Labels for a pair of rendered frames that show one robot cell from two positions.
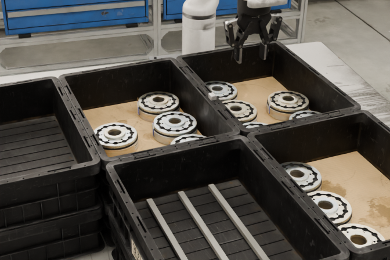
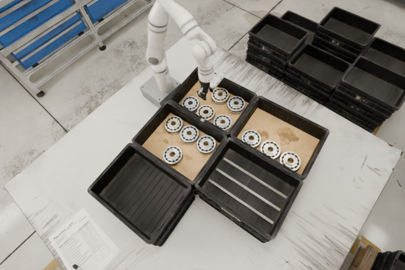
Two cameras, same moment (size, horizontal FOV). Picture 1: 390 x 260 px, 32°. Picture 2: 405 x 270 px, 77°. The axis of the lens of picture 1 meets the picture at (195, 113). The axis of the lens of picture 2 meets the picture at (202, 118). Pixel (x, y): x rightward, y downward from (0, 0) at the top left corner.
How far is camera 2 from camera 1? 0.88 m
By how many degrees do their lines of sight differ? 34
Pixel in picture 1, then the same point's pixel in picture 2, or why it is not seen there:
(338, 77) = not seen: hidden behind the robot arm
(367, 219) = (281, 142)
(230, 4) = (118, 1)
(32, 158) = (147, 182)
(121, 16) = (73, 32)
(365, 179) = (269, 122)
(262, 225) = (252, 167)
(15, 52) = not seen: hidden behind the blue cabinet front
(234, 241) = (249, 181)
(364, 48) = not seen: outside the picture
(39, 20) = (37, 55)
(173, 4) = (94, 14)
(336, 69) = not seen: hidden behind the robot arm
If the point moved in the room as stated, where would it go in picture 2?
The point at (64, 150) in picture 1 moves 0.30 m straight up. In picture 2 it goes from (156, 170) to (140, 147)
